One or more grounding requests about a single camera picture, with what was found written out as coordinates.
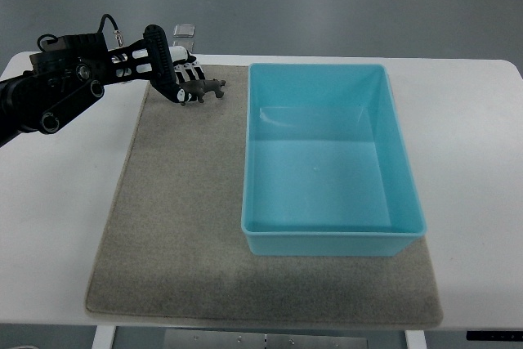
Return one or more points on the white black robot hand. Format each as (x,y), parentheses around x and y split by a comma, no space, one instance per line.
(186,70)

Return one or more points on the brown toy hippo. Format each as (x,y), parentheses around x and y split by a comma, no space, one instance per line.
(202,89)

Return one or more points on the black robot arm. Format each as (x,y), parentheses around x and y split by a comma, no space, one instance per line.
(70,73)

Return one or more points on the blue plastic box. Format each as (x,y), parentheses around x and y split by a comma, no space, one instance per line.
(326,170)

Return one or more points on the lower floor socket plate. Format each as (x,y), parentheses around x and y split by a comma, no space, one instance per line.
(187,44)

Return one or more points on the beige fabric mat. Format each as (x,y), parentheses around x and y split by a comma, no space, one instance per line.
(173,252)

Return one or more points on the metal table crossbar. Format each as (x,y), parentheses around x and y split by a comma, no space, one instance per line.
(185,338)

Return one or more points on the white left table leg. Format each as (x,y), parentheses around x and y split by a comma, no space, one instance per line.
(104,337)

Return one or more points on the white table leg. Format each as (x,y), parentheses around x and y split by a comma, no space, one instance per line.
(415,339)
(104,337)

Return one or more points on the white right table leg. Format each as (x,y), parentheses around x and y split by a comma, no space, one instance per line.
(415,339)

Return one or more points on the black table control panel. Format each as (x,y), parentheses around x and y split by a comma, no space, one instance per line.
(494,336)

